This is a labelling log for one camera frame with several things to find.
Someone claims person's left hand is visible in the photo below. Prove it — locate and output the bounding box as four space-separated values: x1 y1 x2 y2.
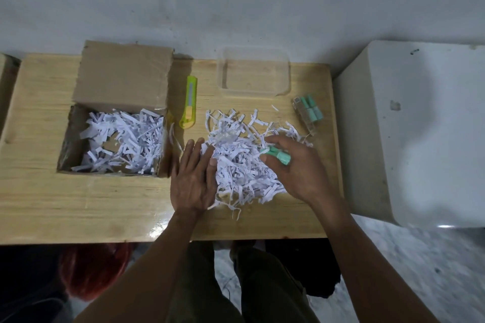
170 138 219 218

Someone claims person's left forearm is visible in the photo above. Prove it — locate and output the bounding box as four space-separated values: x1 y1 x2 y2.
74 210 203 323

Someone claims yellow utility knife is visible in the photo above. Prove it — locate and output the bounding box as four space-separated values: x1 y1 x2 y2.
179 75 198 130

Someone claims boxed shredded white paper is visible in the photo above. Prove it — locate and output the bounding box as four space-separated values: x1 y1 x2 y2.
71 108 165 175

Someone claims clear plastic container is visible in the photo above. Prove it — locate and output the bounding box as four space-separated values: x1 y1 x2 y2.
217 46 292 97

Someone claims person's leg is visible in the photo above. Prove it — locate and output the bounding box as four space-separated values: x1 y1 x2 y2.
231 240 321 323
167 240 245 323

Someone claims person's right leg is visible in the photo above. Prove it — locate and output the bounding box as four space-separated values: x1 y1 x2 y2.
231 240 321 323

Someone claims red plastic container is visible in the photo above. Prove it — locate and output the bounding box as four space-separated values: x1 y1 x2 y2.
59 243 134 302

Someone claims open brown cardboard box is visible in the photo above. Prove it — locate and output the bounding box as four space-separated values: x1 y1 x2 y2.
57 40 175 177

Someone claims person's right hand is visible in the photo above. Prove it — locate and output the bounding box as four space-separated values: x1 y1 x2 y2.
259 134 331 207

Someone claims person's left leg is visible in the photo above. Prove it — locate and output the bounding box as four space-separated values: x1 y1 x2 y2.
167 240 245 323

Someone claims black bag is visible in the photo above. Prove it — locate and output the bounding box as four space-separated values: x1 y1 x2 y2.
264 237 342 300

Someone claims person's right forearm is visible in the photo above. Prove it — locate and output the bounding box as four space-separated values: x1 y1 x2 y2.
309 196 442 323

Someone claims white appliance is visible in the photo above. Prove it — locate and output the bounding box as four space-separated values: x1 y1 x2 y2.
333 40 485 229

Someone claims shredded white paper pile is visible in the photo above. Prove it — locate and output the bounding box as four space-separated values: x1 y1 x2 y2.
201 105 314 221

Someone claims small green cap bottle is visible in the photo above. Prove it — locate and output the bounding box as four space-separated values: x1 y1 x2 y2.
261 146 292 165

